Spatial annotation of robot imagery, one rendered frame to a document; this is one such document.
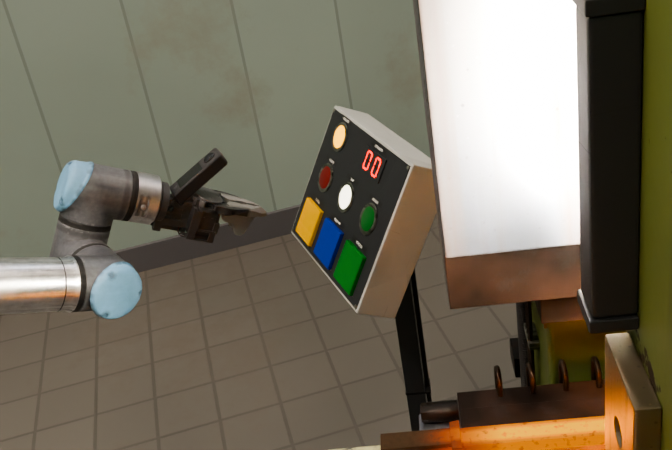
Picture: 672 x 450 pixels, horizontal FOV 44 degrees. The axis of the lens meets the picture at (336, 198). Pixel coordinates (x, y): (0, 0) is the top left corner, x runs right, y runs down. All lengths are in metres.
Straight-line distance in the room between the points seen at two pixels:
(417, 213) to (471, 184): 0.64
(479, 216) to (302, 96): 2.71
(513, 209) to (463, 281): 0.13
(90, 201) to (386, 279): 0.52
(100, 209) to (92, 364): 1.79
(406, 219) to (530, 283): 0.54
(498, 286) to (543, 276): 0.05
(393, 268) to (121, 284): 0.45
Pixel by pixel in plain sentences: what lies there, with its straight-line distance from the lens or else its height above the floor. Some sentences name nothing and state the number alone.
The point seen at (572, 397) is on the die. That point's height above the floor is 0.98.
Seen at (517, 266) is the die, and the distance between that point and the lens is 0.88.
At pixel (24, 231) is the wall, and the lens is 3.62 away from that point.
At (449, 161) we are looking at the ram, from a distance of 0.76.
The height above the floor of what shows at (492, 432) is 1.02.
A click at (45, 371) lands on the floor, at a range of 3.29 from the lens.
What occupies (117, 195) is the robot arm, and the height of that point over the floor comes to 1.20.
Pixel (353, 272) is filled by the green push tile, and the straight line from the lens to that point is 1.46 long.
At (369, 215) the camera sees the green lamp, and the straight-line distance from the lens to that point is 1.45.
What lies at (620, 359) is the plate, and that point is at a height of 1.36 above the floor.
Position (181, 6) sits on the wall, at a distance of 3.30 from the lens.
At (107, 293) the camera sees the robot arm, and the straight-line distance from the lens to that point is 1.37.
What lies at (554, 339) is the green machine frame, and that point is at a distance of 1.28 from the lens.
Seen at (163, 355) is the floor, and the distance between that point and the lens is 3.14.
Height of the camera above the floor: 1.80
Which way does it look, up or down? 27 degrees down
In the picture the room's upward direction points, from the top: 10 degrees counter-clockwise
